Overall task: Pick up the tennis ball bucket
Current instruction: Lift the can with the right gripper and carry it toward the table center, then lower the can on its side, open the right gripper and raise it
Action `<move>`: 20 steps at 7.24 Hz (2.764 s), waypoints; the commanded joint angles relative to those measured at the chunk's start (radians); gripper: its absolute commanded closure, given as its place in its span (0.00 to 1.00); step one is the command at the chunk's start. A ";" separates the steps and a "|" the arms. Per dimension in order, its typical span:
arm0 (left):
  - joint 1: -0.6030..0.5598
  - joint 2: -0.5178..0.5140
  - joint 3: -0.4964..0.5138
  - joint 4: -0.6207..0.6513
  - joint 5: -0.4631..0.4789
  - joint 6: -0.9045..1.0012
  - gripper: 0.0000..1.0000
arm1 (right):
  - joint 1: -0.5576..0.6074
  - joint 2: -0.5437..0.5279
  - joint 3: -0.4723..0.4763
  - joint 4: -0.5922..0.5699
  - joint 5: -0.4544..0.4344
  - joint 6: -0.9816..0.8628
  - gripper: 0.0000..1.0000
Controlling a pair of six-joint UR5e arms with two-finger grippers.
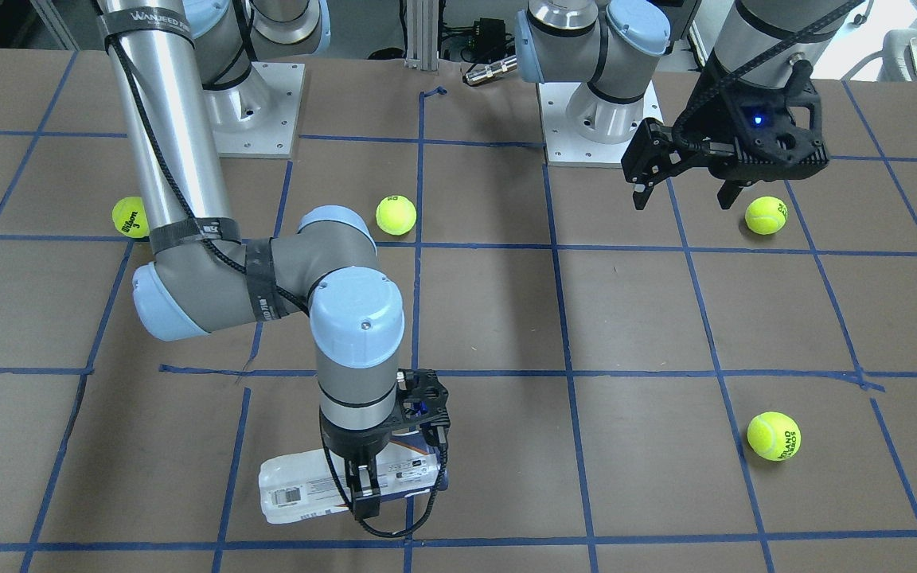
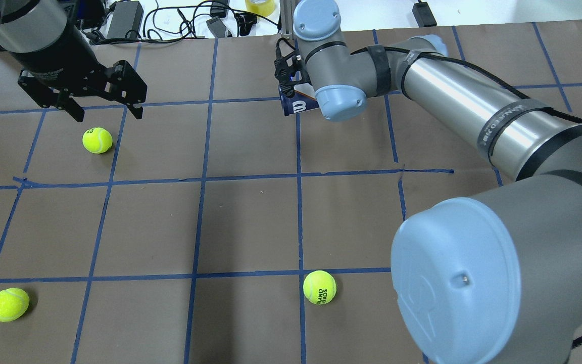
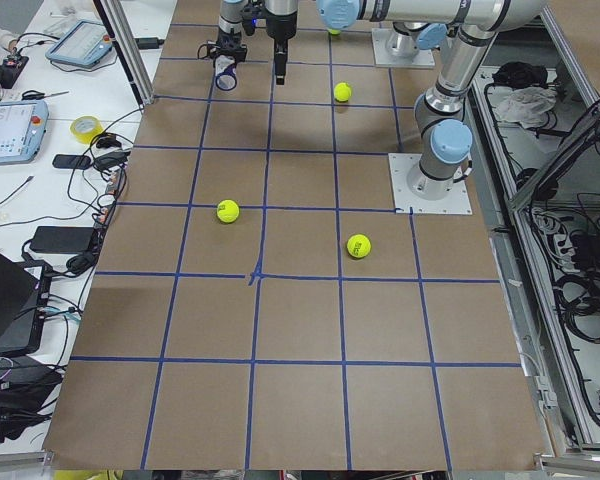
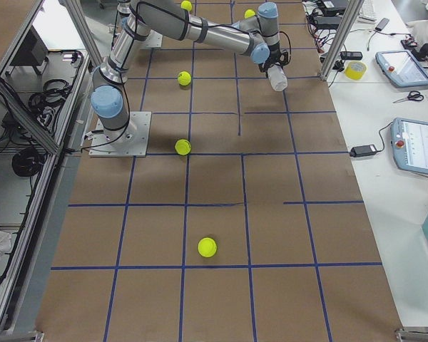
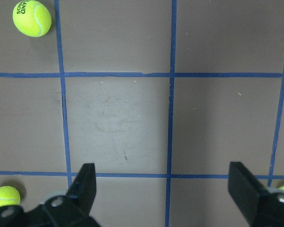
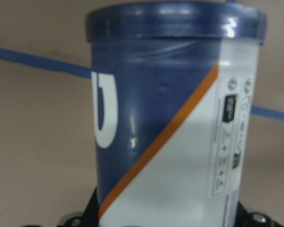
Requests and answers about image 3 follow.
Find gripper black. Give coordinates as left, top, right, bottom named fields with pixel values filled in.
left=214, top=30, right=248, bottom=63
left=274, top=40, right=287, bottom=85

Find tennis ball can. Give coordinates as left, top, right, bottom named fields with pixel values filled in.
left=214, top=55, right=238, bottom=92

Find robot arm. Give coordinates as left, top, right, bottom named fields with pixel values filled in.
left=274, top=22, right=448, bottom=85
left=209, top=1, right=546, bottom=140

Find tennis ball with Wilson print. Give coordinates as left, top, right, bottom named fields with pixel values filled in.
left=216, top=199, right=240, bottom=224

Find tennis ball with Roland Garros print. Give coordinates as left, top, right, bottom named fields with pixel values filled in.
left=346, top=234, right=372, bottom=259

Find teach pendant far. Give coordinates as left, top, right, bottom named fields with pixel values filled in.
left=45, top=20, right=113, bottom=68

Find teach pendant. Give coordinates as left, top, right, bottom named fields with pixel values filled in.
left=0, top=100, right=49, bottom=165
left=45, top=20, right=113, bottom=68

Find yellow tape roll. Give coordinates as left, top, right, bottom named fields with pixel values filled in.
left=70, top=115, right=104, bottom=145

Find scissors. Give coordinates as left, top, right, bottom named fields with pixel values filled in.
left=21, top=90, right=68, bottom=101

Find teach pendant near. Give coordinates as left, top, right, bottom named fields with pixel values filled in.
left=0, top=100, right=49, bottom=165

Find white cloth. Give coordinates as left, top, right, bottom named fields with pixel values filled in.
left=494, top=87, right=557, bottom=128

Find black power adapter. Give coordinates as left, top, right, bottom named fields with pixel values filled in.
left=30, top=226, right=95, bottom=254

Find black laptop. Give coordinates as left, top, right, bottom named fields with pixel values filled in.
left=0, top=253, right=51, bottom=357

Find aluminium frame post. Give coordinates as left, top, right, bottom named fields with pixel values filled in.
left=93, top=0, right=154, bottom=108

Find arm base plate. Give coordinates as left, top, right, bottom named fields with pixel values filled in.
left=388, top=153, right=472, bottom=215
left=372, top=28, right=435, bottom=69

